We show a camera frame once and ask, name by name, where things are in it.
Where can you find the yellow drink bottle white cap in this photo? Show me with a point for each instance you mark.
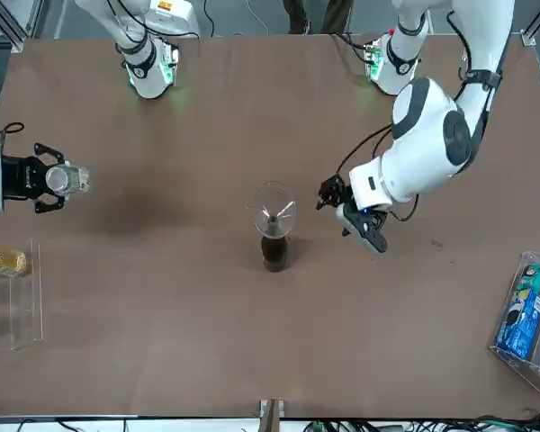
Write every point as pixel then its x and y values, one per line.
pixel 9 261

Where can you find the aluminium frame post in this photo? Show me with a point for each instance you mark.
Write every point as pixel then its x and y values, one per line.
pixel 272 418

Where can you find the blue cookie box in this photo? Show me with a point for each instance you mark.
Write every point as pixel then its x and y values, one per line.
pixel 519 328

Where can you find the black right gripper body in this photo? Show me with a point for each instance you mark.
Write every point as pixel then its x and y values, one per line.
pixel 20 177

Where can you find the white control box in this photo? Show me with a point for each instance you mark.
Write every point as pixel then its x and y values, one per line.
pixel 180 18

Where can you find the aluminium frame strut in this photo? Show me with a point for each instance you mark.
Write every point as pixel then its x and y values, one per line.
pixel 18 42
pixel 528 38

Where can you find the clear acrylic snack shelf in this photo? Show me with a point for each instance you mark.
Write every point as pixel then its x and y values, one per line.
pixel 522 373

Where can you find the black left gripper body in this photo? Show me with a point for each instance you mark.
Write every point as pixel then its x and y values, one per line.
pixel 347 191

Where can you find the dark glass bottle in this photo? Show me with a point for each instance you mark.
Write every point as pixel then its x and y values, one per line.
pixel 274 256

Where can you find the clear acrylic bottle shelf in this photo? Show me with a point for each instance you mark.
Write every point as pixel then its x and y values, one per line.
pixel 13 324

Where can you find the teal snack box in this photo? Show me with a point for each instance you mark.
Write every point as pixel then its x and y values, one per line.
pixel 533 276

